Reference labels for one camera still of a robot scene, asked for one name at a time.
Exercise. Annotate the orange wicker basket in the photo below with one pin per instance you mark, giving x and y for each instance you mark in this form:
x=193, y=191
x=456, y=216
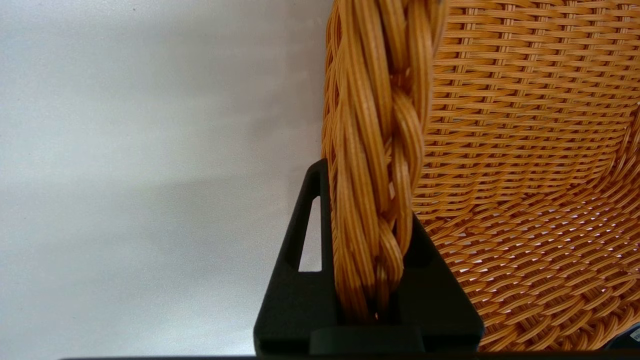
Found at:
x=500, y=150

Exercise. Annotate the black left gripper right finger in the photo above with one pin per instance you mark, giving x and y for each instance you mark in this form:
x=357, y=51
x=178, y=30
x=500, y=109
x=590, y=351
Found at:
x=440, y=300

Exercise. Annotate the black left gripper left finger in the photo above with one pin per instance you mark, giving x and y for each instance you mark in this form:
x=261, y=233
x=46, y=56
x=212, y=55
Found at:
x=295, y=305

